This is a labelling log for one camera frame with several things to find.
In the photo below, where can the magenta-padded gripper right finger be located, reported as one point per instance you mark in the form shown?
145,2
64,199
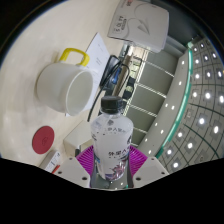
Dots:
151,170

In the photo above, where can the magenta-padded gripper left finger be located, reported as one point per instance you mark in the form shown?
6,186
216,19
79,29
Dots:
71,170

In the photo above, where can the clear black-capped drink bottle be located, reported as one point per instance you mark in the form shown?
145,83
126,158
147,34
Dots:
111,140

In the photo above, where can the small white carton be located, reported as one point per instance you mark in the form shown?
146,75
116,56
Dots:
51,161

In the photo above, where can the flat round red coaster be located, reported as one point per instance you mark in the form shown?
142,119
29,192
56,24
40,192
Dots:
43,140

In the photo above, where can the group of ceiling lights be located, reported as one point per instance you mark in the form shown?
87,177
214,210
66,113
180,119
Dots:
201,120

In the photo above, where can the row of black office chairs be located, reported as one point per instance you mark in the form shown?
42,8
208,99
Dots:
128,90

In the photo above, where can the white printed paper sheets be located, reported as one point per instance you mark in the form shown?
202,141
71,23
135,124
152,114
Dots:
99,55

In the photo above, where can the large white cardboard box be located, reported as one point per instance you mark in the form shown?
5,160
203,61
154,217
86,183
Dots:
140,23

